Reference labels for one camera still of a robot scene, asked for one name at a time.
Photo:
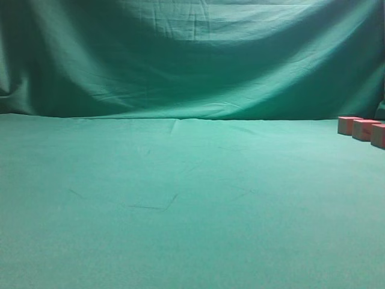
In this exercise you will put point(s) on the green cloth backdrop and cover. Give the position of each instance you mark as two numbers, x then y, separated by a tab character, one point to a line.
190	144

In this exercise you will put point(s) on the far pink cube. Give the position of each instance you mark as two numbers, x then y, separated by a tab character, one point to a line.
345	124

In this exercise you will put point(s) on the middle pink cube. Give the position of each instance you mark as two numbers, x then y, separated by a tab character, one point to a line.
362	129

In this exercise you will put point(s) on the near pink cube at edge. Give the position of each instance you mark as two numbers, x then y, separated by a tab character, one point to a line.
378	135

